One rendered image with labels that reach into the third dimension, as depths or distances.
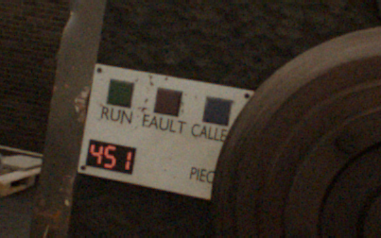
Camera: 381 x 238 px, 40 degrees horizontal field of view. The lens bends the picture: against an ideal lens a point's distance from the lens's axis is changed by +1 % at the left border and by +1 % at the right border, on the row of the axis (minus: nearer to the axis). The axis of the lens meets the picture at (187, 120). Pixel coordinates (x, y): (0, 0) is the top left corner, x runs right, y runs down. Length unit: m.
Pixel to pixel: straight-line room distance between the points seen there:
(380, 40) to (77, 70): 2.91
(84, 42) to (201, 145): 2.70
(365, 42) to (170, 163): 0.35
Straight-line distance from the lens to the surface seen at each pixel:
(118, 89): 0.84
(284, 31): 0.83
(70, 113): 3.48
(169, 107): 0.82
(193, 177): 0.82
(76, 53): 3.48
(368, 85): 0.65
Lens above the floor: 1.22
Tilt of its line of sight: 3 degrees down
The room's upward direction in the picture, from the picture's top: 10 degrees clockwise
